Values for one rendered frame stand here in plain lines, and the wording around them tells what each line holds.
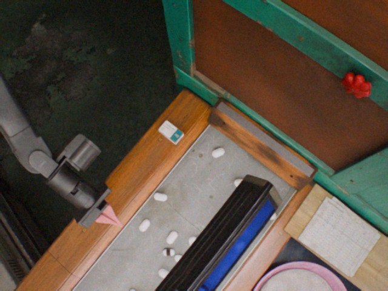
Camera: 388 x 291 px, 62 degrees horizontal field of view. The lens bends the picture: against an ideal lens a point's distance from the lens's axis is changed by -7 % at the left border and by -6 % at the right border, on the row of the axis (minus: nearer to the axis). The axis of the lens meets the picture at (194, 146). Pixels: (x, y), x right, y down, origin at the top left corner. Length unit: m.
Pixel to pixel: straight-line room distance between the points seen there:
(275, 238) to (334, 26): 0.58
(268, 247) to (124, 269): 0.37
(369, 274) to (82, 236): 0.74
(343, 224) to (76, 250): 0.69
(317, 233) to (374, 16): 0.61
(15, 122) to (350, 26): 0.58
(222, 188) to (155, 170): 0.18
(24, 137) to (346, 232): 0.78
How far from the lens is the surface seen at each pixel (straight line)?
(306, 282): 0.97
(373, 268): 0.98
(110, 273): 0.95
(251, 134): 0.84
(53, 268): 0.98
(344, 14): 0.46
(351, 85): 0.50
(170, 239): 0.90
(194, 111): 0.95
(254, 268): 0.90
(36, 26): 2.26
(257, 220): 0.58
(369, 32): 0.46
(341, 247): 0.94
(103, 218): 0.77
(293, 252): 1.01
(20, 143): 0.70
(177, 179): 0.93
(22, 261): 1.47
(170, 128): 0.92
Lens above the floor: 1.65
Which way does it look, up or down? 75 degrees down
